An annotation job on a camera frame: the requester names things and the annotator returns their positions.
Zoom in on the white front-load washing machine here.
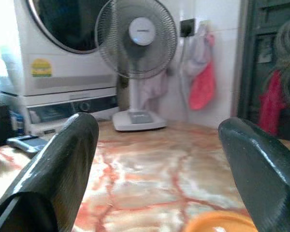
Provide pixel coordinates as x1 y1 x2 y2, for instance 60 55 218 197
13 0 126 97

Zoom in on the white standing electric fan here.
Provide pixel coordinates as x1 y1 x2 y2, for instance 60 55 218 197
94 0 178 132

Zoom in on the white washer pedestal drawer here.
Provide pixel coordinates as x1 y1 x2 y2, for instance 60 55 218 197
0 87 120 136

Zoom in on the red hanging cloth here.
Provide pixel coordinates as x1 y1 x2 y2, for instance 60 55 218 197
188 33 217 111

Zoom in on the dark green door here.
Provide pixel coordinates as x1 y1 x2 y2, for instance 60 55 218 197
237 0 290 143

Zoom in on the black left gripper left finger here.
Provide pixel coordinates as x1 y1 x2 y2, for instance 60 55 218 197
0 112 100 232

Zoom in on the orange round lid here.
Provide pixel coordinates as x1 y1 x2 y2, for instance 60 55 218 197
184 210 258 232

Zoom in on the pale grey hanging cloth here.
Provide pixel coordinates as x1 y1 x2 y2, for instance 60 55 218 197
185 21 215 76

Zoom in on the pink cloth behind fan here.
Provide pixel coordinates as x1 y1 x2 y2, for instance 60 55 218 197
140 70 170 109

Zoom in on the red hanging bag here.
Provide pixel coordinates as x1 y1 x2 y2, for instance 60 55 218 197
258 70 286 136

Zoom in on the coiled grey hose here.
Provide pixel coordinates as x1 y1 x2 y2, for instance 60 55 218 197
273 15 290 107

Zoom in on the black wall socket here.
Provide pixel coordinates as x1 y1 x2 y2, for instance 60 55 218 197
179 18 196 38

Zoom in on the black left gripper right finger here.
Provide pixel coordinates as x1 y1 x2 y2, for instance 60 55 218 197
218 116 290 232

